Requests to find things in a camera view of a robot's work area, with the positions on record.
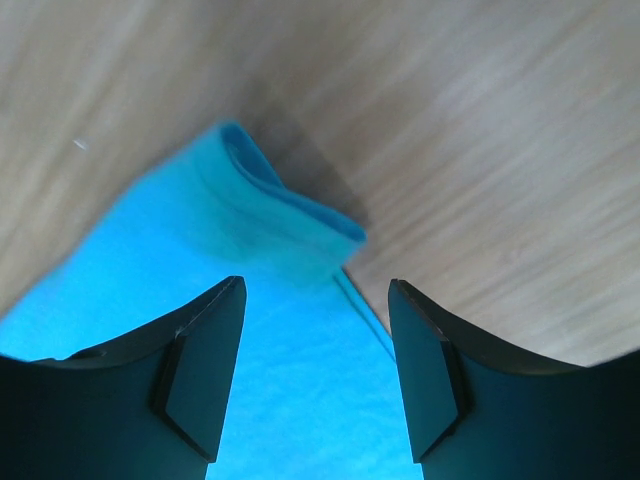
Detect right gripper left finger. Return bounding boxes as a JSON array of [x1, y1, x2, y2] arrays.
[[1, 276, 247, 479]]

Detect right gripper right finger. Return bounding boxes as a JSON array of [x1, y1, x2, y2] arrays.
[[388, 279, 639, 479]]

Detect blue t shirt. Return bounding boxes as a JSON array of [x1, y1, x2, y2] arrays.
[[1, 123, 420, 479]]

